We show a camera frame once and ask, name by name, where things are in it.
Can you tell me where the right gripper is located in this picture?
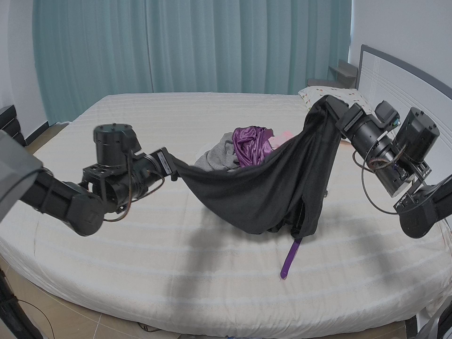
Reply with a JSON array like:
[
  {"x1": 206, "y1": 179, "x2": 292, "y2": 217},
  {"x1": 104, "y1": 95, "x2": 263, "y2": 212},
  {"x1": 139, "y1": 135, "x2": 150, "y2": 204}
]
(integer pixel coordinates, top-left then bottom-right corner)
[{"x1": 335, "y1": 103, "x2": 416, "y2": 198}]

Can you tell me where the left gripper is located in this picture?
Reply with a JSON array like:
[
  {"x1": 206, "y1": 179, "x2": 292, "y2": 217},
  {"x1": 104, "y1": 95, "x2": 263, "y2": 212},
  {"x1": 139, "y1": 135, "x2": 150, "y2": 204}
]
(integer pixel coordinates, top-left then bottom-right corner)
[{"x1": 104, "y1": 148, "x2": 178, "y2": 214}]

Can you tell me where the black T-shirt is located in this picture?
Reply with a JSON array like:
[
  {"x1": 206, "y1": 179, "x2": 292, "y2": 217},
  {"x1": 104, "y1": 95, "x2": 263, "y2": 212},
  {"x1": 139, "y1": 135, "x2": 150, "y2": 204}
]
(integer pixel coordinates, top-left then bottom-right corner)
[{"x1": 165, "y1": 96, "x2": 342, "y2": 238}]

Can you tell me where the bed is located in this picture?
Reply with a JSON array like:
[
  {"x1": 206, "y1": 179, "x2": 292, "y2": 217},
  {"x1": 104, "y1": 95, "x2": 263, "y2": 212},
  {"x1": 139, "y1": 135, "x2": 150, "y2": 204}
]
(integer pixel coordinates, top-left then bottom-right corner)
[{"x1": 0, "y1": 44, "x2": 452, "y2": 335}]

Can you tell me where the grey knit garment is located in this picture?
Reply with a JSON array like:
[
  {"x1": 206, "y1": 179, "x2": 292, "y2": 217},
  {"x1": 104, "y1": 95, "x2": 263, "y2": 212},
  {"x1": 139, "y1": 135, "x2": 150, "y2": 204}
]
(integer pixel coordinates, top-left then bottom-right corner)
[{"x1": 194, "y1": 133, "x2": 241, "y2": 172}]

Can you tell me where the white printed pillow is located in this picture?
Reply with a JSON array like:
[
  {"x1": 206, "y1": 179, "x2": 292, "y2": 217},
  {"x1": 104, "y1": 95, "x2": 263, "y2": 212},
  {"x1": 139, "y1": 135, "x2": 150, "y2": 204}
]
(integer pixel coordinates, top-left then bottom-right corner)
[{"x1": 298, "y1": 86, "x2": 378, "y2": 114}]

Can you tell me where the grey bedside table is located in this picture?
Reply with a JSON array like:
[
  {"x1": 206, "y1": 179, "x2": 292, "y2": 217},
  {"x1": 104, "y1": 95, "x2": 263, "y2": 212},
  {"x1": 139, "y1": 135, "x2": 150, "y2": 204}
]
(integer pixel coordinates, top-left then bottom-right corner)
[{"x1": 307, "y1": 59, "x2": 359, "y2": 90}]

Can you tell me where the purple satin garment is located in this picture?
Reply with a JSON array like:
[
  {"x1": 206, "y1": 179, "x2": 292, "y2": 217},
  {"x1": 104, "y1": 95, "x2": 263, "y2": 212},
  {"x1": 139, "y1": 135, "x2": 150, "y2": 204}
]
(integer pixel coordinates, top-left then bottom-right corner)
[{"x1": 232, "y1": 126, "x2": 301, "y2": 282}]

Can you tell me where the pink garment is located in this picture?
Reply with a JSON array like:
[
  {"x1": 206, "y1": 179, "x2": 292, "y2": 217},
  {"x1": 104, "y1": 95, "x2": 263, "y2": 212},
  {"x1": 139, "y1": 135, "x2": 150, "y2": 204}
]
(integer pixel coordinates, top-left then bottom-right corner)
[{"x1": 270, "y1": 130, "x2": 295, "y2": 147}]

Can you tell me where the blue-green curtain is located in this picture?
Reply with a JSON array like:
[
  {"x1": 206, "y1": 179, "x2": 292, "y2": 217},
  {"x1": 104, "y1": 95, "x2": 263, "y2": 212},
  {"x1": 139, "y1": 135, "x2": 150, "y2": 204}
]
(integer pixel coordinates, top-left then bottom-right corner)
[
  {"x1": 32, "y1": 0, "x2": 154, "y2": 126},
  {"x1": 146, "y1": 0, "x2": 354, "y2": 95}
]

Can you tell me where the black chest of drawers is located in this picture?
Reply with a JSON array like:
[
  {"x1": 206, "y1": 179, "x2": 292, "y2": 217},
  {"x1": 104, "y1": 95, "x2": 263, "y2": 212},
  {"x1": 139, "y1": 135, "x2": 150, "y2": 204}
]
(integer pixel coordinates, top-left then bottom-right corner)
[{"x1": 0, "y1": 105, "x2": 25, "y2": 147}]

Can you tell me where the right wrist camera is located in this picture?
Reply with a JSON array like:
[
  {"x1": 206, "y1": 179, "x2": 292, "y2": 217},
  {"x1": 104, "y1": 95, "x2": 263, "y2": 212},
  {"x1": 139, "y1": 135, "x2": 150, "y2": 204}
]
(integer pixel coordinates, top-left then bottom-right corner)
[{"x1": 375, "y1": 101, "x2": 400, "y2": 128}]

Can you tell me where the black cable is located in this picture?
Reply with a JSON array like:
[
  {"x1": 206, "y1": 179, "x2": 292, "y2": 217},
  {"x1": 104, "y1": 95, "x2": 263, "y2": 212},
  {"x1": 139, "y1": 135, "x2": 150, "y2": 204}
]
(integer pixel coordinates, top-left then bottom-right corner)
[{"x1": 362, "y1": 154, "x2": 400, "y2": 214}]

